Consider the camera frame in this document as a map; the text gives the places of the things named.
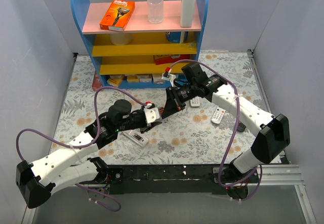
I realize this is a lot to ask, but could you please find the white remote control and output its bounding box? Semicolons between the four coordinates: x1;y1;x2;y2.
122;130;148;147

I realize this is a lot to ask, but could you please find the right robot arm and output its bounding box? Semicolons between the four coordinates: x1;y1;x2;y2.
162;61;290;182

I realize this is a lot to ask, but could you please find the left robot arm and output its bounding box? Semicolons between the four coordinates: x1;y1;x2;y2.
16;99;163;209

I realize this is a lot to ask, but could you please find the white AC remote near shelf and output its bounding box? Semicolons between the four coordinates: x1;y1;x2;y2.
190;97;200;108

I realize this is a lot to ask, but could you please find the white AC remote right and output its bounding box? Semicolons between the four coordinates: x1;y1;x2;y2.
211;106;226;124

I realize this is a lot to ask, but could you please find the black TV remote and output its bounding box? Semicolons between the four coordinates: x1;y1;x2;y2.
237;121;246;132

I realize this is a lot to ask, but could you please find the floral table mat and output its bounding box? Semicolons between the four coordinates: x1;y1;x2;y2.
51;51;266;164

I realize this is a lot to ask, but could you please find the red flat box on shelf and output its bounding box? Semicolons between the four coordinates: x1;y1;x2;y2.
153;54;190;65

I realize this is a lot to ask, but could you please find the yellow soap box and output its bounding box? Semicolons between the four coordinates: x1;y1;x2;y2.
107;74;125;87

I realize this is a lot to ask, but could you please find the black base bar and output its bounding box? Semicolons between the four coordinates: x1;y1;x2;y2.
78;163;250;196

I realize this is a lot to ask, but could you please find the blue wooden shelf unit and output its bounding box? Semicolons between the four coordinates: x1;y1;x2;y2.
70;0;209;85

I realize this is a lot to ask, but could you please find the blue white round container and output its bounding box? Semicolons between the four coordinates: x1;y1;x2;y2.
166;31;188;43

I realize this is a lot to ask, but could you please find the white cup on shelf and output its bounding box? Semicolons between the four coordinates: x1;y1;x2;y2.
109;33;133;46

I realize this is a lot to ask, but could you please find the white tall bottle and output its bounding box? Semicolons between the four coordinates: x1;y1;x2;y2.
180;0;195;27

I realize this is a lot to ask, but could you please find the orange Gillette razor box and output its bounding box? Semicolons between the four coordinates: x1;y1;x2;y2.
99;0;135;32

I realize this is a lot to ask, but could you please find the clear plastic water bottle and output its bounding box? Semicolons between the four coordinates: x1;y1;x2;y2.
147;0;164;24

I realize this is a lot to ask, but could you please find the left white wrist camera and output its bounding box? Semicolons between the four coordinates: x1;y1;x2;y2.
143;102;161;124

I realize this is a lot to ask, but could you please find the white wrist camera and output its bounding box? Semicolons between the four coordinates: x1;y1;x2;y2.
161;67;176;87
143;102;161;124

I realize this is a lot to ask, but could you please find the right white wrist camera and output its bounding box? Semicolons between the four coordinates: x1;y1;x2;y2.
161;67;176;87

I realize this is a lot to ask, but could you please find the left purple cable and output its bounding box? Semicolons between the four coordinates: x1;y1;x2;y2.
16;86;150;212

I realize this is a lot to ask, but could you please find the purple cable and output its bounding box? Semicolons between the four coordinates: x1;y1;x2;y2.
16;86;150;212
168;59;263;201

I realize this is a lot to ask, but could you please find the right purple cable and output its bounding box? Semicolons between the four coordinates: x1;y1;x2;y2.
168;59;263;201

